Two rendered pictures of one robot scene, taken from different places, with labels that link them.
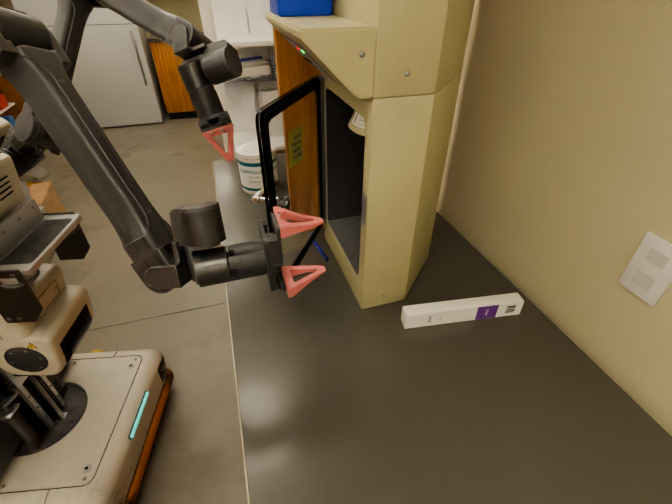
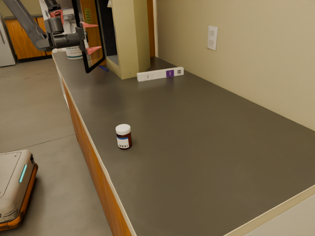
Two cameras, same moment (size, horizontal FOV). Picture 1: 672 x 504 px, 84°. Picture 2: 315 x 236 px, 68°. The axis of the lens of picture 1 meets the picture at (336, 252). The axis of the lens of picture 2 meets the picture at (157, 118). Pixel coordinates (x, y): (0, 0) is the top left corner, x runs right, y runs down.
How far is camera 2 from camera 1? 0.71 m
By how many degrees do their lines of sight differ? 10
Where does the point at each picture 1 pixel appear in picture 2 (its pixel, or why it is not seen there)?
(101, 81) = not seen: outside the picture
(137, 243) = (33, 32)
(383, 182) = (120, 19)
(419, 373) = (143, 89)
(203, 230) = (56, 25)
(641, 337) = (216, 64)
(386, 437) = (129, 100)
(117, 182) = (25, 12)
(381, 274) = (127, 62)
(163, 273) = (43, 41)
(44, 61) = not seen: outside the picture
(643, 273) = (211, 40)
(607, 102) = not seen: outside the picture
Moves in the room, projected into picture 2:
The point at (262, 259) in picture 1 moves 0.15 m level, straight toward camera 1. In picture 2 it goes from (77, 37) to (82, 42)
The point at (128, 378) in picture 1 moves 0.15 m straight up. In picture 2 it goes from (15, 160) to (8, 144)
